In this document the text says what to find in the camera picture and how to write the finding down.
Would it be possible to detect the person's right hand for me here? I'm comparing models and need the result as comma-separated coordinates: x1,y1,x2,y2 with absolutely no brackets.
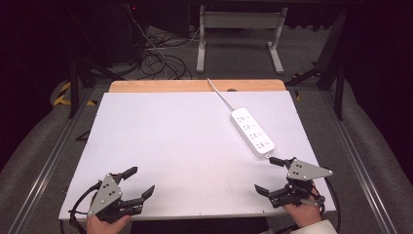
282,203,322,229

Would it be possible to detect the white power strip cable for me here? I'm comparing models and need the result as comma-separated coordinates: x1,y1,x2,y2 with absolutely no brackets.
206,77,236,112

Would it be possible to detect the thin white floor cable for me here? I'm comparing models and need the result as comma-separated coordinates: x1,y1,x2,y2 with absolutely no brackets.
126,3,170,80

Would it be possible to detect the tangle of black floor cables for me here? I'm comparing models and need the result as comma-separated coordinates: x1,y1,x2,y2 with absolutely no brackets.
138,30,194,81

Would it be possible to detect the white metal desk frame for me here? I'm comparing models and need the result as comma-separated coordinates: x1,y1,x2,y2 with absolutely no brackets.
196,4,289,75

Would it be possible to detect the aluminium floor rail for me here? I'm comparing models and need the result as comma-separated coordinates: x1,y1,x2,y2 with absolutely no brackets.
320,90,399,234
6,87,95,234

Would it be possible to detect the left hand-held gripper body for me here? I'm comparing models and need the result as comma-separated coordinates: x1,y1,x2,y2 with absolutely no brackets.
87,173,131,224

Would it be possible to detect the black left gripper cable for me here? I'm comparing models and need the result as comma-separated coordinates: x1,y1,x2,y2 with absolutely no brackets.
68,179,103,234

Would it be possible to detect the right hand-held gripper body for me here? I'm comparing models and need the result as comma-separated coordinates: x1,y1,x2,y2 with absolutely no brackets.
269,158,334,210

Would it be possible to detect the person's left hand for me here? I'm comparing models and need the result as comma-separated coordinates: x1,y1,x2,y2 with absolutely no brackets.
86,214,132,234

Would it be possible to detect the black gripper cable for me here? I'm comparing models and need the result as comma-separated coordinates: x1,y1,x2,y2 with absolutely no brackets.
68,179,103,234
319,176,343,234

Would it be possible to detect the white board table cover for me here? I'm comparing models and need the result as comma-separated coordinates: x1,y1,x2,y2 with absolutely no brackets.
57,90,337,221

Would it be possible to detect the yellow black hazard tape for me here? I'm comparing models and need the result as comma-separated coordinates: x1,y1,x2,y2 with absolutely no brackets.
53,80,98,107

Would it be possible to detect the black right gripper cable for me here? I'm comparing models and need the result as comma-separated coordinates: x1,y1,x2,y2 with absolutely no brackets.
319,176,343,234

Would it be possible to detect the white power strip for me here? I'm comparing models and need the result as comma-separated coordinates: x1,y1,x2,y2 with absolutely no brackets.
230,107,277,160

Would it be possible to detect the black metal stand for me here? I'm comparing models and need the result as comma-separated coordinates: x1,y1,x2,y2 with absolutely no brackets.
66,57,127,120
284,9,349,122

